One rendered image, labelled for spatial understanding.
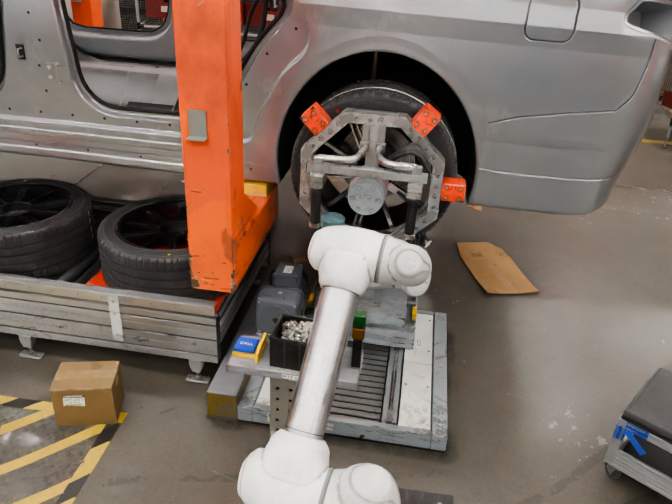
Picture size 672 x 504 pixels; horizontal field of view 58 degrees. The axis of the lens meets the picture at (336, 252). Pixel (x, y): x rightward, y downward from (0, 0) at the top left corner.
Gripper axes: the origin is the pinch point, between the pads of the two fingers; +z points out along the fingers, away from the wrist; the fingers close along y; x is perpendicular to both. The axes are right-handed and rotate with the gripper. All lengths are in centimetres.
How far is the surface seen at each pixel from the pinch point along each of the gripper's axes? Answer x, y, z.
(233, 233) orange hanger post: 54, -37, -40
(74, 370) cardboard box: 54, -120, -56
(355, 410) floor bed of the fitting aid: -32, -56, -37
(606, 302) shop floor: -120, 29, 74
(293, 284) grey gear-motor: 17, -52, -10
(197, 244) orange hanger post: 59, -49, -41
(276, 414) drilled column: 1, -58, -69
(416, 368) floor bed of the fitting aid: -44, -35, -14
